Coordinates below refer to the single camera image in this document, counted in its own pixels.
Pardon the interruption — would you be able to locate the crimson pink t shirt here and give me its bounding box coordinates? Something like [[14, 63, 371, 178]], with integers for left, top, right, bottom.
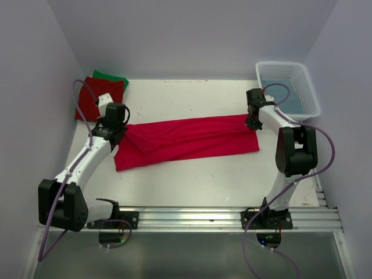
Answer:
[[114, 115, 259, 171]]

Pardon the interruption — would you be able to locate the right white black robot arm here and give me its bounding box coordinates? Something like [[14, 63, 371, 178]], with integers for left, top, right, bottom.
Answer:
[[241, 88, 318, 230]]

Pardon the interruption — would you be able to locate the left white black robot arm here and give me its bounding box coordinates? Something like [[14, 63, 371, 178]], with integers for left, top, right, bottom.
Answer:
[[38, 103, 130, 232]]

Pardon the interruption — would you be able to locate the folded dark red t shirt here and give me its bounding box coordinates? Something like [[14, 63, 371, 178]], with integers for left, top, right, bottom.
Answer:
[[78, 77, 126, 122]]

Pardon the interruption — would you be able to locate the blue t shirt in basket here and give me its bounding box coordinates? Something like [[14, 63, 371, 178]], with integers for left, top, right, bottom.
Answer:
[[260, 80, 305, 115]]

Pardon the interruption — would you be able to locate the white plastic mesh basket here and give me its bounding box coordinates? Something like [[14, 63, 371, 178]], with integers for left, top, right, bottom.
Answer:
[[255, 62, 321, 121]]

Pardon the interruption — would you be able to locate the folded green t shirt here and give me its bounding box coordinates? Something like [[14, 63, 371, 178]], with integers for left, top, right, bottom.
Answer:
[[92, 70, 129, 90]]

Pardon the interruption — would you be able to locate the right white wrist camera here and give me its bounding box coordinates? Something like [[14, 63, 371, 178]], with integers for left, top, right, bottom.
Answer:
[[262, 89, 276, 105]]

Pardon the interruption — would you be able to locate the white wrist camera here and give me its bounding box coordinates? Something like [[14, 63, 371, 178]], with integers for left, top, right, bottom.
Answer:
[[262, 89, 276, 105], [97, 93, 113, 117]]

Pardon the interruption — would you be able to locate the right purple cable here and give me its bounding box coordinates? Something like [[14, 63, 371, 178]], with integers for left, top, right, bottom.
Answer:
[[242, 83, 337, 279]]

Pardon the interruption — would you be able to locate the purple cable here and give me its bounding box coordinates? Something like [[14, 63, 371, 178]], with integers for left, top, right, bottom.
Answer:
[[37, 80, 132, 262], [242, 83, 337, 279]]

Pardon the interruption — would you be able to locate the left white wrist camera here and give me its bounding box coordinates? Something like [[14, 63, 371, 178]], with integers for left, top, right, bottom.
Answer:
[[97, 93, 113, 117]]

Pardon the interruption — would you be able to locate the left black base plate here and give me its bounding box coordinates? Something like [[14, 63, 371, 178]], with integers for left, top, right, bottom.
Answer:
[[87, 211, 140, 230]]

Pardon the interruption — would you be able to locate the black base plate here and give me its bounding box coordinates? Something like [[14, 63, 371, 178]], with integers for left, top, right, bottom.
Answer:
[[240, 211, 293, 231], [87, 211, 140, 230]]

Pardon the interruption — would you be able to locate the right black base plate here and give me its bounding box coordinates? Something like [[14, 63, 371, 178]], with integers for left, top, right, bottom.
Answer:
[[240, 211, 293, 231]]

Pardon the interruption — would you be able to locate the aluminium mounting rail frame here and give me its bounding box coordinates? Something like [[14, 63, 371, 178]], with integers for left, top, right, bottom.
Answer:
[[23, 121, 357, 279]]

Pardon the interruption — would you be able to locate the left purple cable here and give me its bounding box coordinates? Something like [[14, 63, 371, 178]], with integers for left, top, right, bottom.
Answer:
[[37, 80, 132, 262]]

